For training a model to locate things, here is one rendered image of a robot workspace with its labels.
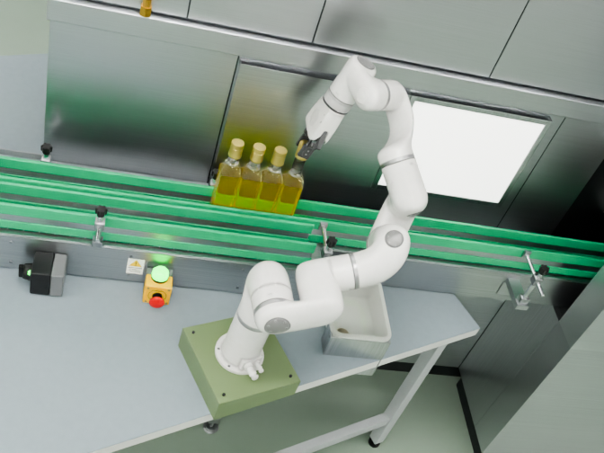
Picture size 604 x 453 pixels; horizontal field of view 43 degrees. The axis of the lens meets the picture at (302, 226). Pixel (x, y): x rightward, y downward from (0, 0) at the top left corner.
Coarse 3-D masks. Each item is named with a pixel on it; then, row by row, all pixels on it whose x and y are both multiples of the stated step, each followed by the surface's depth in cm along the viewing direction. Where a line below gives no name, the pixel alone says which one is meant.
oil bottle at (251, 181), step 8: (248, 168) 203; (248, 176) 203; (256, 176) 203; (240, 184) 205; (248, 184) 205; (256, 184) 205; (240, 192) 206; (248, 192) 207; (256, 192) 207; (240, 200) 208; (248, 200) 209; (240, 208) 210; (248, 208) 211
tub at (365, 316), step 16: (368, 288) 224; (352, 304) 223; (368, 304) 225; (384, 304) 216; (336, 320) 217; (352, 320) 219; (368, 320) 220; (384, 320) 213; (352, 336) 205; (368, 336) 206; (384, 336) 211
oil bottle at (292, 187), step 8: (288, 176) 206; (296, 176) 206; (288, 184) 206; (296, 184) 206; (280, 192) 208; (288, 192) 208; (296, 192) 208; (280, 200) 210; (288, 200) 210; (296, 200) 210; (280, 208) 211; (288, 208) 212
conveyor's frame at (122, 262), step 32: (0, 256) 198; (32, 256) 199; (96, 256) 201; (128, 256) 202; (160, 256) 203; (192, 256) 205; (224, 256) 208; (416, 256) 228; (224, 288) 214; (416, 288) 236; (448, 288) 237; (480, 288) 239; (544, 288) 241; (576, 288) 243
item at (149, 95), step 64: (64, 0) 180; (128, 0) 184; (192, 0) 185; (256, 0) 186; (320, 0) 188; (384, 0) 189; (448, 0) 191; (512, 0) 192; (576, 0) 194; (64, 64) 195; (128, 64) 196; (192, 64) 198; (320, 64) 198; (384, 64) 200; (448, 64) 204; (512, 64) 206; (576, 64) 207; (64, 128) 209; (128, 128) 210; (192, 128) 212; (576, 128) 223; (320, 192) 233; (384, 192) 235; (512, 192) 240; (576, 192) 242
